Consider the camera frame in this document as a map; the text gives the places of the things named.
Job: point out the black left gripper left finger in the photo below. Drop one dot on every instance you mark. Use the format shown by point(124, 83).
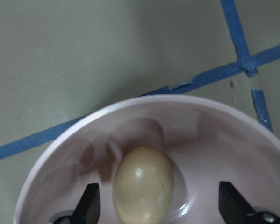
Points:
point(88, 205)

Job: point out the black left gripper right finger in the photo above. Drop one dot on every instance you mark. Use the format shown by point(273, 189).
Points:
point(235, 209)

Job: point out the pink bowl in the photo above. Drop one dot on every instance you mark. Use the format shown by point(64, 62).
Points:
point(206, 141)

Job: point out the brown egg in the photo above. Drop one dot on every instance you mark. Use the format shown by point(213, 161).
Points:
point(143, 186)

